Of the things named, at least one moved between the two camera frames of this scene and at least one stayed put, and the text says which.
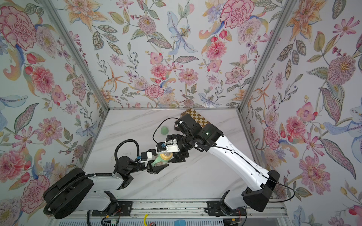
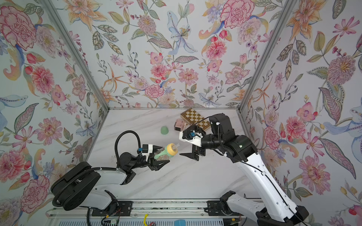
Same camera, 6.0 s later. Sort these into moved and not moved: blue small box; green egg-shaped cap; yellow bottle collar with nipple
Moved: yellow bottle collar with nipple
Not moved: blue small box; green egg-shaped cap
